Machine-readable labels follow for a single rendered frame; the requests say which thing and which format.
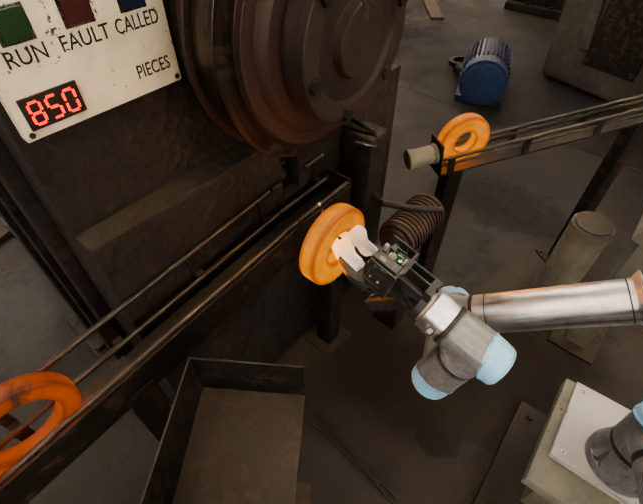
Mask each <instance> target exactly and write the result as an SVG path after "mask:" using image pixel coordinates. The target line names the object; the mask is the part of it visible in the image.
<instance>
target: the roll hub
mask: <svg viewBox="0 0 643 504"><path fill-rule="evenodd" d="M405 11H406V6H404V7H399V5H398V0H334V2H333V5H332V6H330V7H327V8H326V7H323V5H322V2H321V0H288V4H287V7H286V11H285V16H284V21H283V27H282V37H281V63H282V71H283V77H284V81H285V84H286V88H287V90H288V93H289V95H290V97H291V99H292V100H293V102H294V103H295V105H296V106H297V107H298V108H299V109H300V110H301V111H303V112H304V113H306V114H308V115H311V116H313V117H315V118H318V119H320V120H322V121H324V122H327V123H330V124H341V123H345V122H347V121H345V120H344V118H343V113H344V111H345V109H347V108H348V107H351V108H352V109H353V111H354V113H353V116H352V119H353V118H354V117H356V116H357V115H359V114H360V113H361V112H362V111H363V110H364V109H365V108H366V107H367V106H368V105H369V104H370V103H371V102H372V100H373V99H374V98H375V96H376V95H377V93H378V92H379V90H380V89H381V87H382V85H383V83H384V82H385V80H383V79H382V75H381V74H382V71H383V68H384V67H386V66H390V67H392V64H393V62H394V59H395V56H396V53H397V50H398V47H399V44H400V40H401V36H402V31H403V26H404V20H405ZM315 79H319V80H320V81H321V83H322V85H323V86H322V89H321V93H320V94H318V95H316V96H313V95H312V94H311V92H310V90H309V88H310V85H311V82H312V81H314V80H315Z"/></svg>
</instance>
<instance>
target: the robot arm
mask: <svg viewBox="0 0 643 504"><path fill-rule="evenodd" d="M398 241H400V242H401V243H402V244H403V245H405V246H406V247H407V248H408V249H410V250H411V251H410V253H409V254H407V253H406V252H405V251H403V250H402V249H401V248H400V247H399V246H398V245H397V242H398ZM390 243H391V244H392V245H393V246H392V245H390V244H389V243H385V244H384V245H383V246H382V247H381V246H379V245H376V244H372V243H371V242H370V241H369V240H368V237H367V231H366V229H365V228H364V227H363V226H361V225H356V226H355V227H354V228H353V229H352V230H351V231H350V232H344V233H342V234H340V235H339V236H338V237H337V238H336V240H335V241H334V243H333V244H332V246H331V248H332V250H333V252H334V255H335V256H336V258H337V260H338V263H339V265H340V267H341V269H342V271H343V272H344V274H345V276H346V277H347V278H348V280H349V281H350V282H352V283H353V284H354V285H356V286H357V287H359V288H360V289H361V290H362V291H363V292H364V291H365V290H366V291H368V292H369V293H371V294H370V295H369V297H368V298H367V299H366V300H365V303H366V304H367V305H368V307H369V308H370V310H371V311H398V310H409V309H410V308H412V310H411V311H410V313H409V314H408V315H407V317H408V318H409V319H410V320H412V321H414V320H416V321H415V325H416V326H417V327H418V328H420V329H421V330H422V331H423V332H424V333H425V334H426V340H425V346H424V352H423V357H422V359H420V360H419V361H418V362H417V363H416V365H415V366H414V368H413V370H412V375H411V376H412V382H413V384H414V386H415V388H416V389H417V391H418V392H419V393H420V394H421V395H423V396H424V397H426V398H428V399H432V400H438V399H441V398H443V397H445V396H447V395H449V394H452V393H453V392H454V391H455V390H456V389H457V388H458V387H460V386H461V385H462V384H464V383H465V382H467V381H468V380H469V379H471V378H473V377H475V376H476V379H477V380H481V381H482V382H483V383H485V384H486V385H492V384H495V383H496V382H498V381H499V380H500V379H502V378H503V377H504V376H505V375H506V374H507V372H508V371H509V370H510V369H511V367H512V366H513V364H514V362H515V359H516V351H515V349H514V348H513V347H512V346H511V345H510V344H509V342H507V341H506V340H505V339H504V338H503V337H502V336H501V335H500V334H499V333H507V332H523V331H540V330H556V329H572V328H588V327H604V326H620V325H636V324H641V325H643V270H637V271H636V272H635V273H634V274H633V276H631V277H630V278H621V279H612V280H603V281H594V282H585V283H576V284H568V285H559V286H550V287H541V288H532V289H523V290H514V291H505V292H496V293H487V294H479V295H470V296H469V294H468V293H467V292H466V291H465V290H464V289H462V288H460V287H458V288H456V287H453V286H446V287H443V288H441V289H440V287H441V286H442V285H443V283H442V282H441V281H440V280H439V279H437V278H436V277H435V276H434V275H432V274H431V273H430V272H429V271H427V270H426V269H425V268H424V267H422V266H421V265H420V264H419V263H417V262H416V261H415V259H416V258H417V256H418V255H419V253H418V252H417V251H415V250H414V249H413V248H412V247H410V246H409V245H408V244H407V243H405V242H404V241H403V240H402V239H400V238H399V237H398V236H397V235H394V236H393V238H392V239H391V241H390ZM397 249H398V250H399V251H401V252H402V253H403V254H402V253H401V252H399V251H398V250H397ZM405 255H406V256H405ZM366 260H368V261H367V262H366V264H365V263H364V261H366ZM362 268H363V269H362ZM585 456H586V459H587V462H588V464H589V466H590V468H591V470H592V471H593V473H594V474H595V475H596V476H597V478H598V479H599V480H600V481H601V482H602V483H603V484H605V485H606V486H607V487H608V488H610V489H611V490H613V491H614V492H616V493H618V494H620V495H623V496H625V497H629V498H636V499H638V498H639V503H640V504H643V402H641V403H640V404H637V405H635V406H634V408H633V410H632V411H631V412H629V413H628V414H627V415H626V416H625V417H624V418H623V419H622V420H620V421H619V422H618V423H617V424H616V425H615V426H611V427H606V428H601V429H598V430H596V431H595V432H593V433H592V434H591V435H590V436H589V437H588V439H587V440H586V443H585Z"/></svg>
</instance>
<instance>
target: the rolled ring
mask: <svg viewBox="0 0 643 504"><path fill-rule="evenodd" d="M43 399H50V400H55V406H54V409H53V411H52V413H51V415H50V417H49V418H48V419H47V421H46V422H45V423H44V424H43V425H42V426H41V427H40V428H39V429H38V430H37V431H36V432H35V433H34V434H32V435H31V436H30V437H28V438H27V439H25V440H24V441H22V442H20V443H18V444H16V445H14V446H12V447H10V448H7V449H5V450H2V451H0V475H1V474H2V473H3V472H5V471H6V470H7V469H8V468H9V467H10V466H11V465H13V464H14V463H15V462H16V461H17V460H18V459H20V458H21V457H22V456H23V455H24V454H25V453H27V452H28V451H29V450H30V449H31V448H32V447H33V446H35V445H36V444H37V443H38V442H39V441H40V440H42V439H43V438H44V437H45V436H46V435H47V434H48V433H50V432H51V431H52V430H53V429H54V428H55V427H57V426H58V425H59V424H60V423H61V422H62V421H64V420H65V419H66V418H67V417H68V416H69V415H70V414H72V413H73V412H74V411H75V410H76V409H77V408H79V407H80V406H81V405H82V404H83V401H82V395H81V392H80V391H79V389H78V388H77V387H76V386H75V385H74V383H73V382H72V381H71V380H70V379H69V378H68V377H67V376H65V375H63V374H60V373H56V372H50V371H42V372H33V373H28V374H24V375H21V376H18V377H15V378H12V379H10V380H7V381H5V382H3V383H1V384H0V418H1V417H2V416H4V415H5V414H7V413H8V412H10V411H12V410H13V409H15V408H17V407H19V406H22V405H24V404H26V403H29V402H33V401H37V400H43Z"/></svg>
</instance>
